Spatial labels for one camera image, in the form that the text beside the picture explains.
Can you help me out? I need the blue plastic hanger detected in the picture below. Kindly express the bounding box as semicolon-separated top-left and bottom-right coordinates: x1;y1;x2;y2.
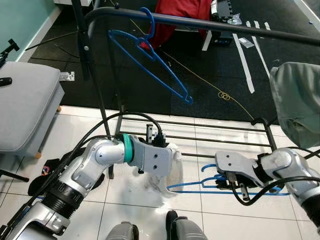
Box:
107;7;194;105
166;164;291;196

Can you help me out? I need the white shirt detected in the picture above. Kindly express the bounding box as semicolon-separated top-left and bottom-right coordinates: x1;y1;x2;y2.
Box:
135;142;185;196

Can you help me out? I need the robot right leg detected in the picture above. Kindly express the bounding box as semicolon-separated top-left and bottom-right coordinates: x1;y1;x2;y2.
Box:
165;210;208;240

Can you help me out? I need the robot leg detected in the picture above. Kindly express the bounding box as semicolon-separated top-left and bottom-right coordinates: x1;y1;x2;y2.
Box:
105;222;140;240
165;210;208;240

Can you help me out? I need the grey-green garment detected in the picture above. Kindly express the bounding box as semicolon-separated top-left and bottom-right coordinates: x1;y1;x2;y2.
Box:
269;61;320;150

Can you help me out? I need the robot left leg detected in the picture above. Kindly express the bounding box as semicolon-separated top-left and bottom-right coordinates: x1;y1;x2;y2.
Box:
105;222;140;240

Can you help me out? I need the black metal clothes rack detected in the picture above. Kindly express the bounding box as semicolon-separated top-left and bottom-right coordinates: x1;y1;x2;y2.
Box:
82;6;320;181

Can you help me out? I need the red shirt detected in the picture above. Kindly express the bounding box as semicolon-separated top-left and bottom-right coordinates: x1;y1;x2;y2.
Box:
140;0;213;50

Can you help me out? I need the black Petronas garment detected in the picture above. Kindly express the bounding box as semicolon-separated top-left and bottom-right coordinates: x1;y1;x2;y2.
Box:
27;159;108;197

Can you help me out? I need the black stand pole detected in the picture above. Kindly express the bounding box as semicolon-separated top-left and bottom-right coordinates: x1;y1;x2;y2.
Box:
70;0;96;81

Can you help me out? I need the black folding chair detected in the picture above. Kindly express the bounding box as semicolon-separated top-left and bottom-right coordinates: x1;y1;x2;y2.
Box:
0;169;30;183

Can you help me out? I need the grey upholstered ottoman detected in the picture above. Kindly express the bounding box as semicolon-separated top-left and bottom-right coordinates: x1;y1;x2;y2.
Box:
0;61;66;160

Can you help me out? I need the thin black rod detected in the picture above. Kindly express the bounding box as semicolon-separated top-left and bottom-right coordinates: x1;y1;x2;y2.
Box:
24;30;81;51

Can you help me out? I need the white cabinet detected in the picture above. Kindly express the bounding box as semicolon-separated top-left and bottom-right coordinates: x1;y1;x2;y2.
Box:
52;0;96;7

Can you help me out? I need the black selfie stick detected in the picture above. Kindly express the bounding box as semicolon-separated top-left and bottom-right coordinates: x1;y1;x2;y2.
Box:
0;39;21;68

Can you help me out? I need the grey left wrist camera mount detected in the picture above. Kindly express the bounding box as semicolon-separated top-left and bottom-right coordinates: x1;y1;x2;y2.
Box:
131;141;174;177

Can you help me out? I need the yellow cord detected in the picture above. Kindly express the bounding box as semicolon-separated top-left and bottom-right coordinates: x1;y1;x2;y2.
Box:
127;17;256;121

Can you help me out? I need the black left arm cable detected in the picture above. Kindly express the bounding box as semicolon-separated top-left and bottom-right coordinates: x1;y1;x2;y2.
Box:
47;112;163;201

